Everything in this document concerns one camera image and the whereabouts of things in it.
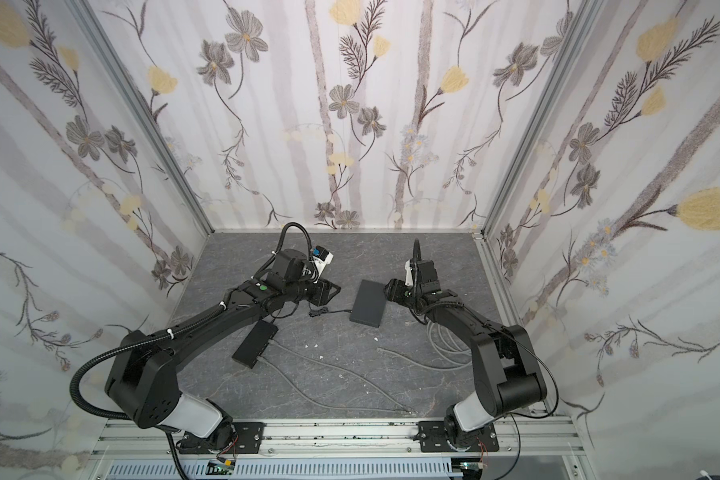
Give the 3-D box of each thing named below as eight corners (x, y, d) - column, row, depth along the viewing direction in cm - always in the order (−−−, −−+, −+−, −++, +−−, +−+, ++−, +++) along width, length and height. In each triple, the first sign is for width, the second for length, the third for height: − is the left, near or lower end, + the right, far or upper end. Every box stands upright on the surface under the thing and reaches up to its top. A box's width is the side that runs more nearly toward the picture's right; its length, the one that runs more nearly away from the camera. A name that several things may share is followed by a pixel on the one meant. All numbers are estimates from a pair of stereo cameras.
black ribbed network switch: (235, 361, 89) (232, 357, 86) (263, 324, 96) (260, 319, 94) (251, 369, 87) (248, 365, 85) (278, 331, 95) (275, 326, 92)
